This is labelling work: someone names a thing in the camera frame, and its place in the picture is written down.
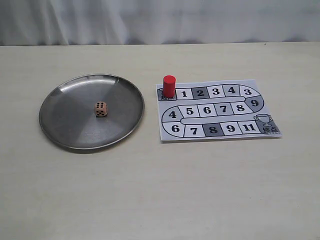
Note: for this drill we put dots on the round steel tray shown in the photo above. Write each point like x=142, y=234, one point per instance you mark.
x=67, y=115

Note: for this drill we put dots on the white backdrop curtain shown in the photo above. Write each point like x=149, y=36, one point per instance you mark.
x=142, y=22

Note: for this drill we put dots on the paper game board sheet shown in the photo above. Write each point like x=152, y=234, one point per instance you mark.
x=214, y=110

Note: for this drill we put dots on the red cylinder game piece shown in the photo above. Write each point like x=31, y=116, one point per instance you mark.
x=169, y=86

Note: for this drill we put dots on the wooden die with black pips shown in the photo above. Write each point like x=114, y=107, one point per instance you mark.
x=100, y=109

